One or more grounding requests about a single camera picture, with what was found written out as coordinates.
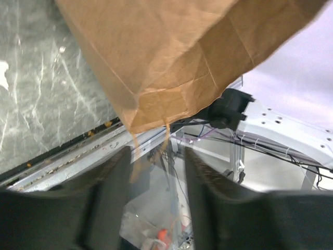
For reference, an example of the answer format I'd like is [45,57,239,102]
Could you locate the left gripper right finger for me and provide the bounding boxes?
[184,148,332,249]

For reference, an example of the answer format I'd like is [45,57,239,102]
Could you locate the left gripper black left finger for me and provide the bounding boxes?
[1,146,132,249]

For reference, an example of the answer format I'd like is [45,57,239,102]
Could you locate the brown paper bag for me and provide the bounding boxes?
[54,0,331,183]

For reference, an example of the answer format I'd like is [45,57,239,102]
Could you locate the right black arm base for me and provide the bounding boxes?
[170,89,255,133]

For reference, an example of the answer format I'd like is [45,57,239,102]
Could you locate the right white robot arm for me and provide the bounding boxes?
[238,100,332,170]

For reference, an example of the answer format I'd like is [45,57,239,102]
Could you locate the aluminium frame rail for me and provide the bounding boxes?
[0,75,244,192]

